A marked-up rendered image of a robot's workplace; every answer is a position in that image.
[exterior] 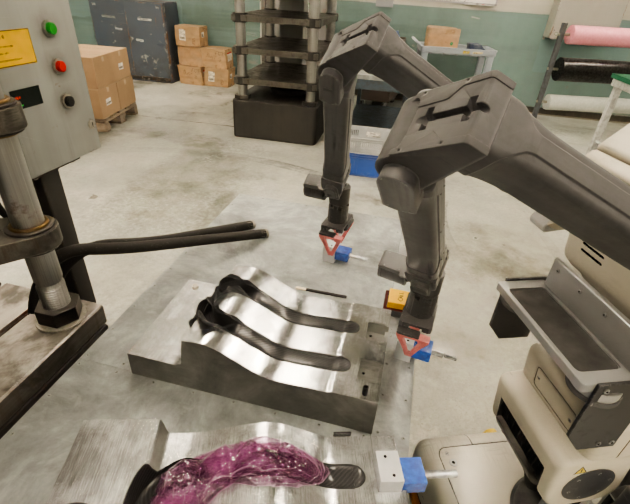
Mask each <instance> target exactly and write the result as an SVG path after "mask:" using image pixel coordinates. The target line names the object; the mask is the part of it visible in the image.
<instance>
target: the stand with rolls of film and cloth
mask: <svg viewBox="0 0 630 504"><path fill-rule="evenodd" d="M567 26H568V23H562V24H561V27H560V30H559V33H558V36H557V39H556V42H555V45H554V49H553V52H552V55H551V58H550V61H549V64H548V67H547V70H546V73H545V76H544V79H543V82H542V85H541V88H540V91H539V94H538V97H537V100H536V103H535V106H534V109H533V112H532V115H533V116H534V117H535V118H537V115H538V112H539V109H540V106H541V103H543V104H542V105H543V109H545V110H563V111H581V112H599V113H603V111H604V109H605V106H606V104H607V102H608V99H609V98H606V97H589V96H571V95H553V94H547V95H546V96H545V98H544V100H543V97H544V94H545V91H546V88H547V85H548V82H549V79H550V76H552V79H553V80H554V81H566V82H583V83H600V84H611V83H612V80H613V78H611V75H612V73H617V74H630V61H615V60H598V59H582V58H565V57H560V58H558V59H557V60H556V58H557V55H558V52H559V50H560V47H561V44H562V41H563V38H564V42H565V44H570V45H586V46H603V47H619V48H630V28H615V27H599V26H584V25H571V26H570V27H569V28H568V29H567ZM566 29H567V31H566ZM565 32H566V33H565ZM612 113H617V114H630V99H624V98H618V100H617V103H616V105H615V107H614V110H613V112H612Z"/></svg>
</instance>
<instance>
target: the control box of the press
mask: <svg viewBox="0 0 630 504"><path fill-rule="evenodd" d="M0 85H1V88H2V91H3V94H4V95H7V96H10V97H14V98H15V99H16V100H18V101H20V102H21V104H22V107H23V110H24V114H25V117H26V120H27V123H28V125H27V127H26V128H25V130H24V131H22V132H21V133H19V134H17V136H18V139H19V142H20V145H21V148H22V151H23V154H24V157H25V161H26V164H27V167H28V170H29V173H30V176H31V179H32V182H33V185H34V188H35V191H36V194H37V197H38V200H39V203H40V206H41V209H42V212H43V215H48V216H51V217H54V218H55V219H57V221H58V223H59V226H60V229H61V232H62V236H63V241H62V243H61V244H60V245H59V247H57V248H56V249H55V252H56V251H57V250H59V249H61V248H63V247H66V246H69V245H73V244H79V240H78V236H77V233H76V230H75V226H74V223H73V219H72V216H71V212H70V209H69V205H68V202H67V198H66V195H65V192H64V188H63V185H62V181H61V178H60V174H59V171H58V170H59V168H61V167H63V166H65V165H67V164H69V163H74V162H75V161H76V160H78V159H80V157H81V156H83V155H85V154H88V153H90V152H92V151H94V150H96V149H98V148H100V147H101V144H100V140H99V135H98V131H97V126H96V122H95V117H94V113H93V108H92V104H91V99H90V95H89V91H88V86H87V82H86V77H85V73H84V68H83V64H82V59H81V55H80V50H79V46H78V41H77V37H76V33H75V28H74V24H73V19H72V15H71V10H70V6H69V1H68V0H0ZM0 216H2V217H3V218H6V217H8V215H7V212H6V210H5V208H4V207H3V206H2V204H1V203H0ZM65 282H66V286H67V289H68V292H72V293H76V294H79V296H80V299H81V300H85V301H90V302H94V303H97V302H96V299H95V295H94V292H93V288H92V285H91V281H90V278H89V274H88V271H87V268H86V264H85V261H84V258H83V259H81V260H80V261H78V262H77V263H76V264H75V265H74V266H73V267H72V268H71V270H70V271H69V272H68V274H67V276H66V277H65Z"/></svg>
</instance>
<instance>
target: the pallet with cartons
mask: <svg viewBox="0 0 630 504"><path fill-rule="evenodd" d="M78 46H79V50H80V55H81V59H82V64H83V68H84V73H85V77H86V82H87V86H88V91H89V95H90V99H91V104H92V108H93V113H94V117H95V122H96V126H97V131H98V132H109V131H111V125H110V123H116V124H122V123H124V122H125V121H127V119H125V116H126V115H136V114H138V110H137V104H136V102H135V101H136V97H135V91H134V85H133V79H132V76H131V73H130V67H129V61H128V55H127V49H126V47H112V46H98V45H85V44H78Z"/></svg>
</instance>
